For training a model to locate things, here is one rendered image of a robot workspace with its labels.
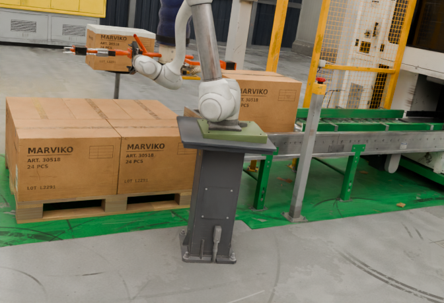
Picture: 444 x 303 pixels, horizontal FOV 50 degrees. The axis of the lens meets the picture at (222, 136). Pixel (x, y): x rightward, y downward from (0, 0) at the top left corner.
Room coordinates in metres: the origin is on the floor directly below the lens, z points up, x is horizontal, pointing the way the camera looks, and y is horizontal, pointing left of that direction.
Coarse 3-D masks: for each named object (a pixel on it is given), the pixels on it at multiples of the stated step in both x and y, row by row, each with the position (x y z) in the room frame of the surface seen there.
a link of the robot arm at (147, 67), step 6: (138, 60) 2.60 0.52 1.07; (144, 60) 2.57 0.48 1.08; (150, 60) 2.57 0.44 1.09; (138, 66) 2.58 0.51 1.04; (144, 66) 2.54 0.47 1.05; (150, 66) 2.55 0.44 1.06; (156, 66) 2.57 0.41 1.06; (144, 72) 2.54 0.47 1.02; (150, 72) 2.55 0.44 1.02; (156, 72) 2.59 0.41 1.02; (150, 78) 2.62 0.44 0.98; (156, 78) 2.62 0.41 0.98
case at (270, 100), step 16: (240, 80) 3.22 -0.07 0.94; (256, 80) 3.28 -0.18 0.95; (272, 80) 3.38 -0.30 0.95; (288, 80) 3.48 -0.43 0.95; (240, 96) 3.23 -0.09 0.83; (256, 96) 3.29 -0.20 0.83; (272, 96) 3.36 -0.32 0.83; (288, 96) 3.43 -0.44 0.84; (240, 112) 3.23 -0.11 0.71; (256, 112) 3.30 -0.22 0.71; (272, 112) 3.37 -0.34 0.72; (288, 112) 3.44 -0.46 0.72; (272, 128) 3.38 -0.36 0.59; (288, 128) 3.45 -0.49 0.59
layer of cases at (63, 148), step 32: (32, 128) 2.75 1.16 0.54; (64, 128) 2.84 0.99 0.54; (96, 128) 2.93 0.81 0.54; (128, 128) 3.03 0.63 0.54; (160, 128) 3.14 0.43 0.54; (32, 160) 2.58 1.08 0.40; (64, 160) 2.66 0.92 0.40; (96, 160) 2.76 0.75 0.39; (128, 160) 2.86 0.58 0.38; (160, 160) 2.97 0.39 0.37; (192, 160) 3.09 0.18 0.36; (32, 192) 2.58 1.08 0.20; (64, 192) 2.67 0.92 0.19; (96, 192) 2.77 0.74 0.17; (128, 192) 2.87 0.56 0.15
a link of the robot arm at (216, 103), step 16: (192, 0) 2.35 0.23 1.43; (208, 0) 2.37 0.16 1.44; (192, 16) 2.39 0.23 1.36; (208, 16) 2.36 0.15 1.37; (208, 32) 2.35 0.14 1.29; (208, 48) 2.34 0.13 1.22; (208, 64) 2.34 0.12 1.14; (208, 80) 2.33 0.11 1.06; (224, 80) 2.36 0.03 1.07; (208, 96) 2.27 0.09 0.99; (224, 96) 2.30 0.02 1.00; (208, 112) 2.25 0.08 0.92; (224, 112) 2.27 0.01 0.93
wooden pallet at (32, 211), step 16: (160, 192) 2.98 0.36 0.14; (176, 192) 3.04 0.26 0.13; (16, 208) 2.59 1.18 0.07; (32, 208) 2.58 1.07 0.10; (80, 208) 2.81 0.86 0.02; (96, 208) 2.84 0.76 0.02; (112, 208) 2.82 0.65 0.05; (128, 208) 2.91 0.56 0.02; (144, 208) 2.94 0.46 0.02; (160, 208) 2.99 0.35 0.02; (176, 208) 3.05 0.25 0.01
